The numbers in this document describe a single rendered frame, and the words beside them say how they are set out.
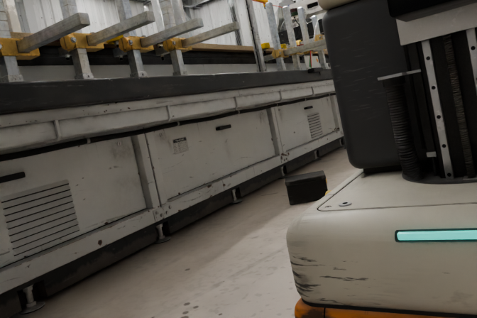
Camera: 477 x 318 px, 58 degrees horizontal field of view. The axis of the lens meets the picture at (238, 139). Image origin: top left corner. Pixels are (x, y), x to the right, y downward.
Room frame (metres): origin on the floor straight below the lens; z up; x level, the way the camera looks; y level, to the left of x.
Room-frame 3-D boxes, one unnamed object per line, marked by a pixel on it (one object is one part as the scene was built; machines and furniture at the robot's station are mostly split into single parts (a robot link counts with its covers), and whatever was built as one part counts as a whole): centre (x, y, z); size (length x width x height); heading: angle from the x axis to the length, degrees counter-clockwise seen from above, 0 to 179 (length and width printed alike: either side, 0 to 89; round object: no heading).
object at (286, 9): (2.91, -0.49, 0.90); 0.04 x 0.04 x 0.48; 57
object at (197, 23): (1.64, 0.23, 0.83); 0.43 x 0.03 x 0.04; 57
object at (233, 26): (1.85, 0.09, 0.84); 0.43 x 0.03 x 0.04; 57
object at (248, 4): (2.48, -0.21, 0.93); 0.05 x 0.05 x 0.45; 57
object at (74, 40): (1.46, 0.45, 0.83); 0.14 x 0.06 x 0.05; 147
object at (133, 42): (1.67, 0.31, 0.83); 0.14 x 0.06 x 0.05; 147
